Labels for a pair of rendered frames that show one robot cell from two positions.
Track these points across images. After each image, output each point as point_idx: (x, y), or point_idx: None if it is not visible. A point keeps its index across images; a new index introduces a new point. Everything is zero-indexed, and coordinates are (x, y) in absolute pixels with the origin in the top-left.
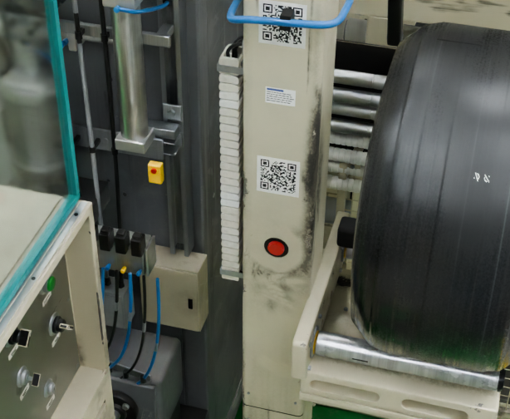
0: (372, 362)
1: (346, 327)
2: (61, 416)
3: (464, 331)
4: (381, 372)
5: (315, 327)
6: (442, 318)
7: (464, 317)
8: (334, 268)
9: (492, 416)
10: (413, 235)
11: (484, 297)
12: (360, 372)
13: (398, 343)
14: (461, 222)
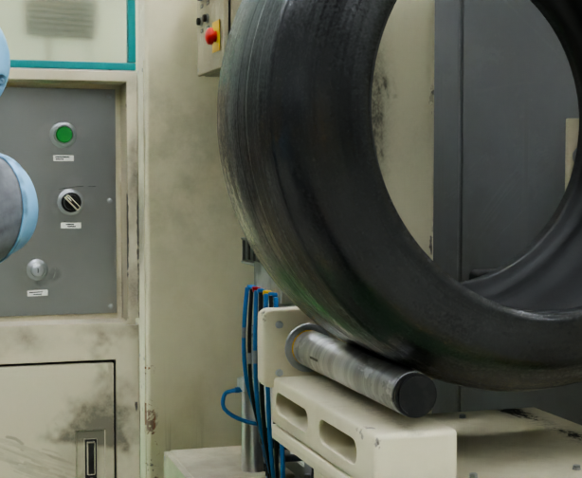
0: (319, 361)
1: None
2: (44, 321)
3: (247, 150)
4: (336, 394)
5: (314, 322)
6: (237, 133)
7: (245, 119)
8: None
9: (371, 446)
10: (242, 9)
11: (252, 70)
12: (318, 389)
13: (244, 223)
14: None
